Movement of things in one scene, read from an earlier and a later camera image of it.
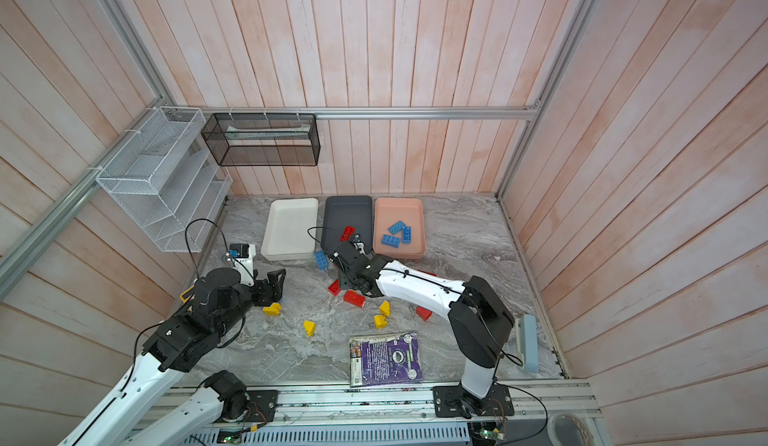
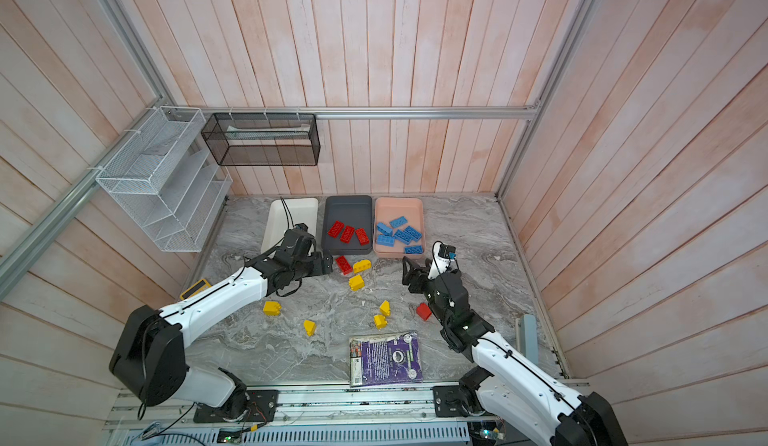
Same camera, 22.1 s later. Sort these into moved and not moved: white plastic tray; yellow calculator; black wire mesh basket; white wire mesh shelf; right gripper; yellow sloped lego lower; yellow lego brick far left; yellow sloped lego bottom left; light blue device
Moved: right gripper
Not moved: yellow lego brick far left; white plastic tray; yellow sloped lego lower; yellow calculator; black wire mesh basket; yellow sloped lego bottom left; light blue device; white wire mesh shelf
